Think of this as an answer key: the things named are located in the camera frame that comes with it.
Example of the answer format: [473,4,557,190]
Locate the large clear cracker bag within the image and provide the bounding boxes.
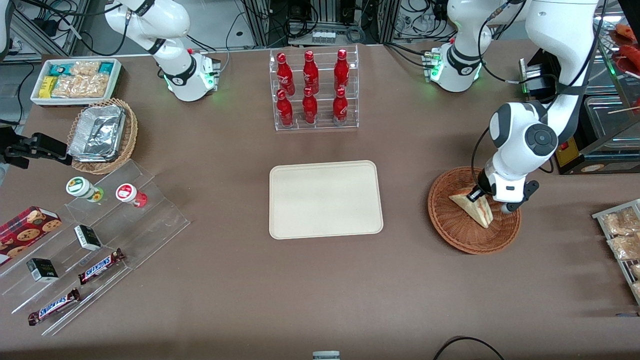
[51,74,110,99]

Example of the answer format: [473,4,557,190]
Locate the round brown wicker basket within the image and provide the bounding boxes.
[427,166,522,255]

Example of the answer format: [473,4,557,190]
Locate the metal wire rack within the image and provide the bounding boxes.
[592,199,640,306]

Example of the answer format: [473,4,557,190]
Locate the black glass display case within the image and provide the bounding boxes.
[519,0,640,176]

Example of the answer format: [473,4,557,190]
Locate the clear acrylic bottle rack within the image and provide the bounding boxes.
[269,44,360,132]

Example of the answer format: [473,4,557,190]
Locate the triangular sandwich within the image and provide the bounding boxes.
[449,187,494,229]

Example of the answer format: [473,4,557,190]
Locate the green lid yogurt cup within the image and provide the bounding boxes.
[66,176,105,203]

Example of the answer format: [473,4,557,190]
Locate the Snickers chocolate bar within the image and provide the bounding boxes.
[27,288,81,326]
[78,248,126,285]

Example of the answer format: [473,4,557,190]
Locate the small black carton box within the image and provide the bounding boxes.
[26,258,60,284]
[74,225,103,251]

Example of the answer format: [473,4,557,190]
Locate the red cola bottle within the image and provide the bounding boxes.
[334,48,350,94]
[276,52,296,97]
[332,87,349,127]
[302,50,320,96]
[276,89,295,128]
[302,86,319,126]

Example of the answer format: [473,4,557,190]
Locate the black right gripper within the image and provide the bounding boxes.
[0,127,74,169]

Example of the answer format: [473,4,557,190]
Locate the aluminium frame rack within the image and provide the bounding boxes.
[242,0,401,49]

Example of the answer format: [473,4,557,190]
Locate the stacked aluminium foil trays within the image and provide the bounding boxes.
[68,104,126,162]

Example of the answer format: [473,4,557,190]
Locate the clear bag of pastries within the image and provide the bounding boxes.
[602,207,640,237]
[607,234,640,261]

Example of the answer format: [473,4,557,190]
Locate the red lid yogurt cup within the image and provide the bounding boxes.
[116,183,148,209]

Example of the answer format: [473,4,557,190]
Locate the clear acrylic stepped shelf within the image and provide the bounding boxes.
[0,159,191,337]

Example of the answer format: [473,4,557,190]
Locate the black cable loop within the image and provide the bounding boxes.
[432,335,506,360]

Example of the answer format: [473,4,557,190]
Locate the cream plastic tray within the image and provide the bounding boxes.
[269,160,384,240]

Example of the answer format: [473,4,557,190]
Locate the white plastic snack bin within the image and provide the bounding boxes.
[30,58,123,107]

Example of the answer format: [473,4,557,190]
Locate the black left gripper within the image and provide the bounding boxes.
[469,180,541,215]

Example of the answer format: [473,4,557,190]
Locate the light tan wicker basket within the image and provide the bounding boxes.
[67,98,139,175]

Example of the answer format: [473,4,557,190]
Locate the small clear cracker bag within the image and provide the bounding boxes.
[70,61,101,77]

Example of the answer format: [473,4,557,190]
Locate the red tartan cookie box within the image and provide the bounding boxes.
[0,206,63,266]

